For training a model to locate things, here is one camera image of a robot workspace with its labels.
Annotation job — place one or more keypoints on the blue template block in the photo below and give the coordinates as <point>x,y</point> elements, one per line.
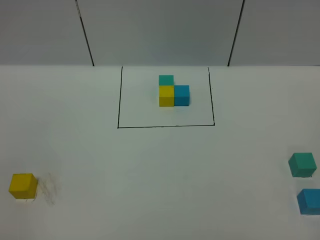
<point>181,95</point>

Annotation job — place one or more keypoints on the yellow template block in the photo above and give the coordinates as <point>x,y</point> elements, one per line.
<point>166,97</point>

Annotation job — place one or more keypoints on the green template block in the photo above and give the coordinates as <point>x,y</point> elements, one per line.
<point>166,80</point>

